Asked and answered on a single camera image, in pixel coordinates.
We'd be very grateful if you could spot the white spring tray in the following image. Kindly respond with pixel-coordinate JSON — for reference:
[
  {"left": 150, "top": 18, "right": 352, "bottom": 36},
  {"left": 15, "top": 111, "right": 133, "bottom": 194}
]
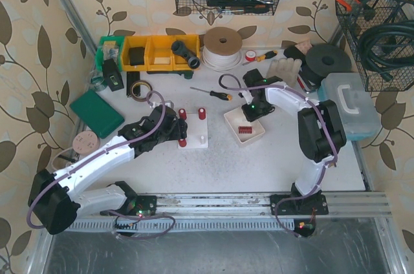
[{"left": 224, "top": 107, "right": 265, "bottom": 148}]

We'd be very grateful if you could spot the white peg base plate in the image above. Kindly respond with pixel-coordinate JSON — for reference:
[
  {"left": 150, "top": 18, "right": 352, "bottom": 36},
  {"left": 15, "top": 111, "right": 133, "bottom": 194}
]
[{"left": 177, "top": 112, "right": 209, "bottom": 151}]

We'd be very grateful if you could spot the beige work glove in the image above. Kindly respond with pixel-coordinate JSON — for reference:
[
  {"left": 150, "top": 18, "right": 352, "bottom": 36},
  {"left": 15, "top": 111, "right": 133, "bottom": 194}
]
[{"left": 267, "top": 58, "right": 302, "bottom": 87}]

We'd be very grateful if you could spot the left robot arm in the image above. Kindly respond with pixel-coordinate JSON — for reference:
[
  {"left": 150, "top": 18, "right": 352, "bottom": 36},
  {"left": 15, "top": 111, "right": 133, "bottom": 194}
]
[{"left": 26, "top": 100, "right": 188, "bottom": 235}]

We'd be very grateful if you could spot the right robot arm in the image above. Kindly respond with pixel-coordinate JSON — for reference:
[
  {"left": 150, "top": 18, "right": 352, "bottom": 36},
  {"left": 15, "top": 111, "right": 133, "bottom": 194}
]
[{"left": 234, "top": 69, "right": 347, "bottom": 216}]

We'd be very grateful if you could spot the black orange screwdriver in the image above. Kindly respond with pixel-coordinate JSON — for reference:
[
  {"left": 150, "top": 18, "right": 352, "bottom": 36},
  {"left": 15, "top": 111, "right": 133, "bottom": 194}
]
[{"left": 190, "top": 87, "right": 232, "bottom": 101}]

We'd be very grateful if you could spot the red white tape roll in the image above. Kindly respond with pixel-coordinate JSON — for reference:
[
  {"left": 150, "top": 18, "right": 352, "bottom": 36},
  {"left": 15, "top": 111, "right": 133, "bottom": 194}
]
[{"left": 245, "top": 50, "right": 256, "bottom": 62}]

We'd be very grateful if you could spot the yellow black screwdriver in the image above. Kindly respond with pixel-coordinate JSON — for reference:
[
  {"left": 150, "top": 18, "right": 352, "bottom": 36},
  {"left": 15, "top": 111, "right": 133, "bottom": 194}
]
[{"left": 243, "top": 50, "right": 278, "bottom": 66}]

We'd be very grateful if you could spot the brown tape roll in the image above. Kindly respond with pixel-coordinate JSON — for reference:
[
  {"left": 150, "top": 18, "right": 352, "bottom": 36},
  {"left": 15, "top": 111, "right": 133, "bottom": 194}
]
[{"left": 129, "top": 80, "right": 153, "bottom": 102}]

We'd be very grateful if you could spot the black sanding block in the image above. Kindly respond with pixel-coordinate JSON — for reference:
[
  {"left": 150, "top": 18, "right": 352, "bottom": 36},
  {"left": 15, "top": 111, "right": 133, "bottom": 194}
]
[{"left": 283, "top": 45, "right": 306, "bottom": 66}]

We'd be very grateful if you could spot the yellow triple bin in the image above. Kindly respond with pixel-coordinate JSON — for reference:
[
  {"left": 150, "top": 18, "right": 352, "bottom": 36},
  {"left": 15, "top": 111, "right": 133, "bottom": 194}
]
[{"left": 121, "top": 34, "right": 201, "bottom": 72}]

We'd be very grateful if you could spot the black battery charger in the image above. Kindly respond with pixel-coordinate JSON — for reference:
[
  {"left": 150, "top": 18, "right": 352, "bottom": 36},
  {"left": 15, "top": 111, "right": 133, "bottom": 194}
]
[{"left": 102, "top": 59, "right": 124, "bottom": 92}]

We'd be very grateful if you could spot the black pipe fitting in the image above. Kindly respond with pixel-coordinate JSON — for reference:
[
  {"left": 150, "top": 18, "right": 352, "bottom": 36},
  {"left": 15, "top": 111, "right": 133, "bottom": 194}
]
[{"left": 171, "top": 40, "right": 201, "bottom": 70}]

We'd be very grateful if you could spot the black box in bin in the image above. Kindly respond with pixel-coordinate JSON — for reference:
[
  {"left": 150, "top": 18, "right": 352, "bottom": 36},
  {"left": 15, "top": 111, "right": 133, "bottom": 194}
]
[{"left": 128, "top": 47, "right": 145, "bottom": 66}]

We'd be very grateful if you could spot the round beige power socket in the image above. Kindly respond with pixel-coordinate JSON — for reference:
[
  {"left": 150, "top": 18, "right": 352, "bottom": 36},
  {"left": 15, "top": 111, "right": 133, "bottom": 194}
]
[{"left": 72, "top": 131, "right": 100, "bottom": 156}]

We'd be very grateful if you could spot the clear teal storage box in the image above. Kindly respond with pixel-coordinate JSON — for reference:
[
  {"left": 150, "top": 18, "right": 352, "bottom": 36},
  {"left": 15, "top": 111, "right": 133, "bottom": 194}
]
[{"left": 318, "top": 72, "right": 381, "bottom": 141}]

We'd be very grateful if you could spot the green small bin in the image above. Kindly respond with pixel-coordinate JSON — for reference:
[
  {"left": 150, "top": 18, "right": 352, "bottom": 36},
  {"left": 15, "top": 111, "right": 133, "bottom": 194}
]
[{"left": 95, "top": 36, "right": 125, "bottom": 71}]

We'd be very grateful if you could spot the red handled hex key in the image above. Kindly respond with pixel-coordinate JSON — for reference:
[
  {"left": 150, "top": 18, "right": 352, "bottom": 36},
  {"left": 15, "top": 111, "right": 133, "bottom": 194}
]
[{"left": 298, "top": 74, "right": 319, "bottom": 94}]

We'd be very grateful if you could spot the white cable spool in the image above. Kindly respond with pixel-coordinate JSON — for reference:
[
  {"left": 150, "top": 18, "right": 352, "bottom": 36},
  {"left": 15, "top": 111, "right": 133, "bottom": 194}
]
[{"left": 201, "top": 26, "right": 243, "bottom": 73}]

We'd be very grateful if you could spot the black cable spool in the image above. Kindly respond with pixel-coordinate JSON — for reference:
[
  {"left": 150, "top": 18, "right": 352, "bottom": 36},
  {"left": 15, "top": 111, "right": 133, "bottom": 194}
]
[{"left": 300, "top": 44, "right": 352, "bottom": 85}]

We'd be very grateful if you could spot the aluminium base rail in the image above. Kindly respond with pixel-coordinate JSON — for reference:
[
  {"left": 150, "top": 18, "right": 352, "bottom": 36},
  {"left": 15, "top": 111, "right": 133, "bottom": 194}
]
[{"left": 69, "top": 192, "right": 392, "bottom": 233}]

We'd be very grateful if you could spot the black coiled hose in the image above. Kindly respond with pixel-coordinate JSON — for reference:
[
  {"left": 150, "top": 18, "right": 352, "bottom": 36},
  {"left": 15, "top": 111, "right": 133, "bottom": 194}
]
[{"left": 358, "top": 20, "right": 414, "bottom": 74}]

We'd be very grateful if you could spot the right wire basket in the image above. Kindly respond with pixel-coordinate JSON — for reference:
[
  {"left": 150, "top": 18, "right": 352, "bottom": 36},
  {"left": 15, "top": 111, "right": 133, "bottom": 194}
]
[{"left": 335, "top": 0, "right": 413, "bottom": 92}]

